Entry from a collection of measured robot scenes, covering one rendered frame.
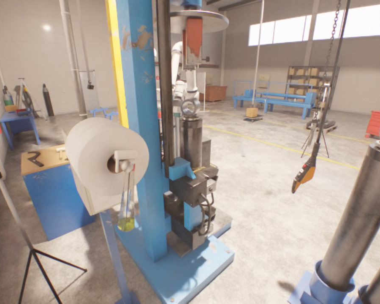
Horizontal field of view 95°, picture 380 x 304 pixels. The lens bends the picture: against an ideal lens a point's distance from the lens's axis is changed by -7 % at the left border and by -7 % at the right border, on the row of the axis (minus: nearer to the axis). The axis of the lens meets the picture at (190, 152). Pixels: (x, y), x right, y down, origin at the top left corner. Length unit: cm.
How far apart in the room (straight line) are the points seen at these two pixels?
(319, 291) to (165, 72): 205
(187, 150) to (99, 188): 108
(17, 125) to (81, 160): 748
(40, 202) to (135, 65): 193
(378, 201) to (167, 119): 140
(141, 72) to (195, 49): 41
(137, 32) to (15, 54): 1083
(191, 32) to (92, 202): 120
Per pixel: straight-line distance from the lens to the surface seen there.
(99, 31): 1278
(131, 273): 229
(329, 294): 208
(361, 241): 172
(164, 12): 135
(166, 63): 131
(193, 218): 166
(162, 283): 203
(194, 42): 145
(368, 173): 150
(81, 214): 286
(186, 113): 167
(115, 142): 71
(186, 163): 150
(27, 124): 814
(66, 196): 269
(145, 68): 135
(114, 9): 420
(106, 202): 110
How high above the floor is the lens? 184
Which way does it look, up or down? 22 degrees down
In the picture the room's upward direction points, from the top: straight up
